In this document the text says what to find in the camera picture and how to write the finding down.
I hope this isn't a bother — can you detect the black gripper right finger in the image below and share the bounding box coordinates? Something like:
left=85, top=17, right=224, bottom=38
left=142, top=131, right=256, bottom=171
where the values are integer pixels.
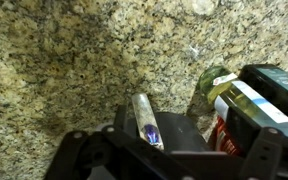
left=238, top=126, right=285, bottom=180

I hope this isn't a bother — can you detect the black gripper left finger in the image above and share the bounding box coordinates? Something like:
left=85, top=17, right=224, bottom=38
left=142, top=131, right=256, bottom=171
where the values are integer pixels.
left=43, top=125, right=198, bottom=180

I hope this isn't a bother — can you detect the clear olive oil bottle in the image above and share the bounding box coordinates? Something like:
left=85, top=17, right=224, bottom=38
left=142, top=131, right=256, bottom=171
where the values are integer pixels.
left=196, top=65, right=288, bottom=140

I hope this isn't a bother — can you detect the dark glass bottle blue label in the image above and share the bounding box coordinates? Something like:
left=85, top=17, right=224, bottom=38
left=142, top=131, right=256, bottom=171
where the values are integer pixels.
left=238, top=63, right=288, bottom=129

